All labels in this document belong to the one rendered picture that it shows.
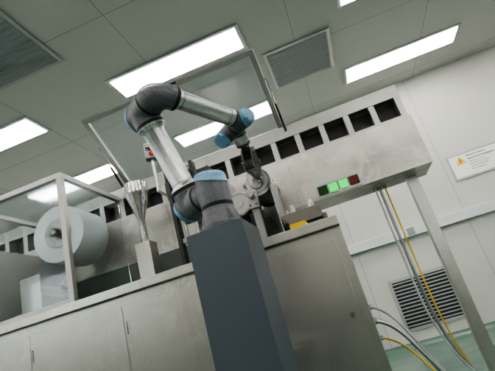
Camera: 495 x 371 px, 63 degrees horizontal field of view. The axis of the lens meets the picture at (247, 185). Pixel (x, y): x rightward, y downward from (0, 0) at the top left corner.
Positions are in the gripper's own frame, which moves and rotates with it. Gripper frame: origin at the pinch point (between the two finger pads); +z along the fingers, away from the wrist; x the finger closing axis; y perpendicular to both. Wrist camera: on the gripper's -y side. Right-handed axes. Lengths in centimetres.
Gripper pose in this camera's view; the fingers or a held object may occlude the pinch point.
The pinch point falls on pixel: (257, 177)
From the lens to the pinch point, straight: 201.5
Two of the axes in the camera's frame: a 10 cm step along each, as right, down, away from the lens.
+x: -9.3, 3.3, 1.8
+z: 3.8, 7.9, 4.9
